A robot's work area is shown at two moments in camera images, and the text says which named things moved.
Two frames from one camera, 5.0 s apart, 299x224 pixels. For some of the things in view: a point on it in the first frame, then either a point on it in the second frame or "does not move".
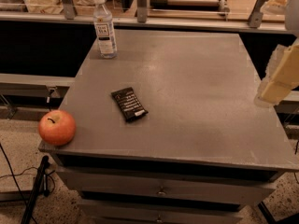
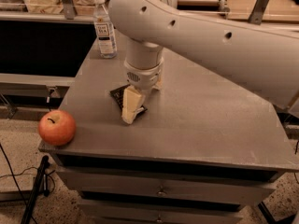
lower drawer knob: x=159 y=219 does not move
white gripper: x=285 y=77 to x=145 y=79
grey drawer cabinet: x=205 y=153 does not move
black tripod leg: x=40 y=187 does not move
